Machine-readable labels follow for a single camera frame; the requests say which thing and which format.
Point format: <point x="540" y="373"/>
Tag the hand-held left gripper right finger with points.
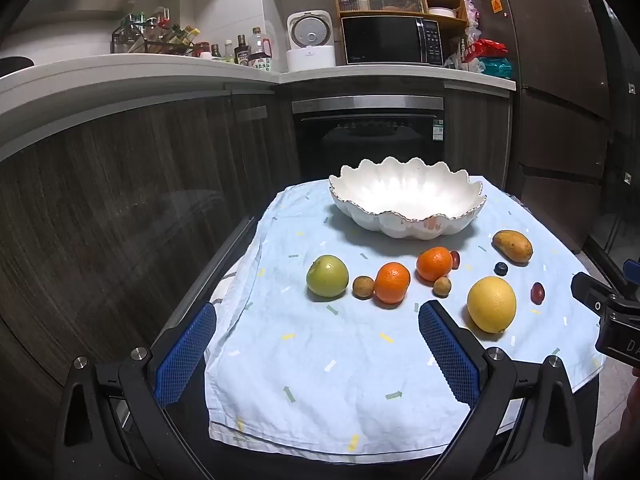
<point x="447" y="350"/>

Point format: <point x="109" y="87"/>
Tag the light blue patterned tablecloth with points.
<point x="325" y="370"/>

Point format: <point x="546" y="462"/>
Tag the white rice cooker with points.
<point x="309" y="30"/>

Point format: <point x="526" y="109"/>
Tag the teal snack bag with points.
<point x="497" y="67"/>

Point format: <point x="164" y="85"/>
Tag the orange triangle sticker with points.
<point x="497" y="6"/>

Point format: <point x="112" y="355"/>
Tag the white pot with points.
<point x="442" y="12"/>

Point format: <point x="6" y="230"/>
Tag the white kitchen countertop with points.
<point x="100" y="80"/>

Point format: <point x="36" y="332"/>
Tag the small clear bottle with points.
<point x="229" y="52"/>

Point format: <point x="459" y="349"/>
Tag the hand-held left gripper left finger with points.
<point x="185" y="355"/>

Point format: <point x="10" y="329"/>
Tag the black built-in oven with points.
<point x="365" y="140"/>

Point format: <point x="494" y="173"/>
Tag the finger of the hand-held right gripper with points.
<point x="633" y="271"/>
<point x="590" y="292"/>

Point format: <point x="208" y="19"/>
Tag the yellow mango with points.
<point x="513" y="246"/>

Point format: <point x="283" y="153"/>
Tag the orange mandarin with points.
<point x="392" y="283"/>
<point x="434" y="264"/>

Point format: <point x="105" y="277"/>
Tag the dark glass bottle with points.
<point x="242" y="52"/>

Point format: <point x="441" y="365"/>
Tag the dark refrigerator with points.
<point x="550" y="85"/>

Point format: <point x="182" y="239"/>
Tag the red grape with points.
<point x="538" y="293"/>
<point x="455" y="260"/>

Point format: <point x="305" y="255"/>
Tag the dark blueberry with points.
<point x="501" y="268"/>

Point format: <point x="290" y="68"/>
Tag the brown longan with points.
<point x="442" y="287"/>
<point x="363" y="288"/>

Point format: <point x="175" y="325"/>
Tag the red snack bag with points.
<point x="487" y="49"/>

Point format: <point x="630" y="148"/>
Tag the yellow lemon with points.
<point x="491" y="305"/>

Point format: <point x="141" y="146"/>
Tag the clear plastic bag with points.
<point x="472" y="25"/>

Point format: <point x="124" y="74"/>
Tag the red lid jar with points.
<point x="201" y="50"/>

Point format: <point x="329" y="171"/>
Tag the person's right hand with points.
<point x="625" y="445"/>

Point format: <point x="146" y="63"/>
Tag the black microwave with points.
<point x="380" y="40"/>

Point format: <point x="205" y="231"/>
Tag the white scalloped ceramic bowl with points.
<point x="405" y="192"/>

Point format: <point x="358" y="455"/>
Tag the green apple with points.
<point x="327" y="276"/>

